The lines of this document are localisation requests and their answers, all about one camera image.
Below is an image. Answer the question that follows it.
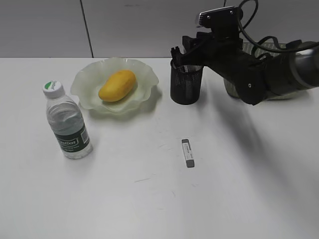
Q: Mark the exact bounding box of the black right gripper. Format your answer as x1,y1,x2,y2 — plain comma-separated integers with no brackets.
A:
170,32,267,105

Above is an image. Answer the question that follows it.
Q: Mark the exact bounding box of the yellow mango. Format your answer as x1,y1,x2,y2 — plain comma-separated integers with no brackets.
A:
98,70,136,103

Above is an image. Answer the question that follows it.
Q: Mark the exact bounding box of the grey white eraser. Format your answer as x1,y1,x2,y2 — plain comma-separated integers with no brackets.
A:
181,139,195,168

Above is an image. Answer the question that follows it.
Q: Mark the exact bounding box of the clear water bottle green label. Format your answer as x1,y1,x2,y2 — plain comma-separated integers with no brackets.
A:
43,81,93,159

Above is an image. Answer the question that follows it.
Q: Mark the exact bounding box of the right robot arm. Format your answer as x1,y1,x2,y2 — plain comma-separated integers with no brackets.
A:
171,32,319,105

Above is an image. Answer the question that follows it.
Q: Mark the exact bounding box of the black mesh pen holder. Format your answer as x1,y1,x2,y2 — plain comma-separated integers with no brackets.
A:
170,60,203,105

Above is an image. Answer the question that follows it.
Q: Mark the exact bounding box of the light green plastic basket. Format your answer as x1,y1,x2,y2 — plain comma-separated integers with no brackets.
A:
224,40,308,101

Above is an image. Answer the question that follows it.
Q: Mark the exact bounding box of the frosted green wavy plate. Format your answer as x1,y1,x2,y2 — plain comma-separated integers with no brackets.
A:
70,58,159,115

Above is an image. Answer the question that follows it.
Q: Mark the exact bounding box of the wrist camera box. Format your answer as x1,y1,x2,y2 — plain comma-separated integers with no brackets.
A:
195,6,243,39

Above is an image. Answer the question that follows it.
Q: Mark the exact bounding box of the black cable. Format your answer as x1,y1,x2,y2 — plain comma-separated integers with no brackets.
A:
235,0,307,54

